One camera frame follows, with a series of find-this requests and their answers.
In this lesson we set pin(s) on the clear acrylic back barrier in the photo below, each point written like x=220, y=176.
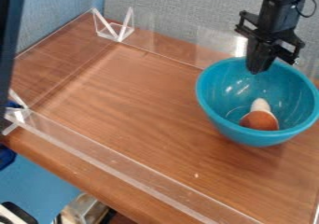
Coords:
x=212, y=46

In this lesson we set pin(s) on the brown toy mushroom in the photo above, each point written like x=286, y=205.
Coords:
x=260, y=119

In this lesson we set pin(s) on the black and white object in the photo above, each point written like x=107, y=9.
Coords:
x=15, y=215

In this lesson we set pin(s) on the clear acrylic corner bracket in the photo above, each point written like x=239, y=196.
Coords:
x=110, y=30
x=15, y=112

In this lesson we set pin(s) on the clear acrylic corner bracket back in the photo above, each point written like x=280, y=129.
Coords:
x=110, y=30

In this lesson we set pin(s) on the blue cloth object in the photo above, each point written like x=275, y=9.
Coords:
x=7, y=154

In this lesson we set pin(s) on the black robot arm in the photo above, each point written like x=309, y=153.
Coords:
x=270, y=32

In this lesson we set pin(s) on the dark blue vertical post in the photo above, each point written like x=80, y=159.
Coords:
x=11, y=14

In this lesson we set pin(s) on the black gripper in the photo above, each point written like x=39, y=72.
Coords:
x=267, y=46

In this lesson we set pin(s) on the clear acrylic front barrier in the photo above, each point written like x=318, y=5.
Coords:
x=140, y=192

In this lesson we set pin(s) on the clear acrylic barrier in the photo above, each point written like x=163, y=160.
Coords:
x=140, y=192
x=212, y=46

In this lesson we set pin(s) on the blue plastic bowl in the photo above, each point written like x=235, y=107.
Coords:
x=227, y=89

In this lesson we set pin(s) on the clear acrylic corner bracket front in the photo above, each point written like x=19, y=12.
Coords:
x=15, y=112

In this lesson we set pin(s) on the grey metal frame below table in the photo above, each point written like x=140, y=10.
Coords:
x=86, y=210

